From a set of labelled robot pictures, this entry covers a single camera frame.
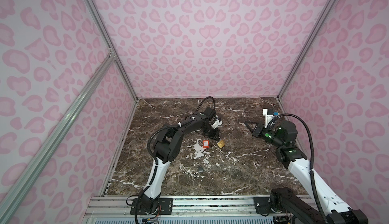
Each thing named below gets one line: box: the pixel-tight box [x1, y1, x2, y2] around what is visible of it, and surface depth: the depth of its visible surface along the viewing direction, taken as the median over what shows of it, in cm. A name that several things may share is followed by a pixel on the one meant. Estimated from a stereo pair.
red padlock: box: [202, 139, 211, 149], surface depth 95 cm
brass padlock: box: [216, 139, 225, 149], surface depth 95 cm
